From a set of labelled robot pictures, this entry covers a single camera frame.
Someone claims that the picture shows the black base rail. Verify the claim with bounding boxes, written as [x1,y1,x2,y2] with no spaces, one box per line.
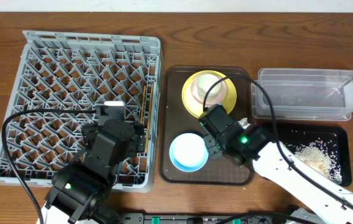
[119,213,297,224]

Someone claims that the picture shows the white cup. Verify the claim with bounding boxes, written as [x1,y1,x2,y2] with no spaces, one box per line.
[196,74,221,101]

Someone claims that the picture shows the black tray bin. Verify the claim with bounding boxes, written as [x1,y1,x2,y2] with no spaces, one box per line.
[277,123,352,187]

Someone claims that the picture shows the wooden chopstick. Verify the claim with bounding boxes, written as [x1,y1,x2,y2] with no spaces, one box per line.
[140,85,147,124]
[145,83,154,154]

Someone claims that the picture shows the light blue bowl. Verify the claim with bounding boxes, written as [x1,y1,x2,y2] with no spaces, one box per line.
[169,133,209,172]

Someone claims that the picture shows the rice and food scraps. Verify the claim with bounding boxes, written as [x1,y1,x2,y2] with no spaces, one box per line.
[281,130,342,184]

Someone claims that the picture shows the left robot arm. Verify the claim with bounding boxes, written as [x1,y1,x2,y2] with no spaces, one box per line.
[45,119,145,223]

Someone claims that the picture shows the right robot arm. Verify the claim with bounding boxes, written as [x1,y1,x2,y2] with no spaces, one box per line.
[198,104,353,223]

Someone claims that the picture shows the crumpled white tissue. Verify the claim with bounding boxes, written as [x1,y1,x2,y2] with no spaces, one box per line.
[238,118,250,129]

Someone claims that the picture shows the grey plastic dish rack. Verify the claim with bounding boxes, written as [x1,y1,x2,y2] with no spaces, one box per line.
[6,30,163,193]

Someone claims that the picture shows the clear plastic bin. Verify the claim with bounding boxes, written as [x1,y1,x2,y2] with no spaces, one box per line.
[251,68,353,121]

